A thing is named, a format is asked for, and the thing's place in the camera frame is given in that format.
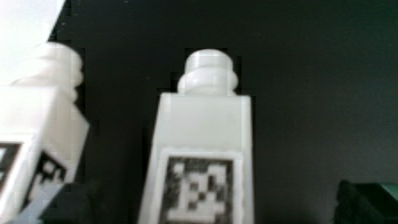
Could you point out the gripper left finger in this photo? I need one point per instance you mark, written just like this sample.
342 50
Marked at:
29 216

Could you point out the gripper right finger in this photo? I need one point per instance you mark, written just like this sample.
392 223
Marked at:
367 203

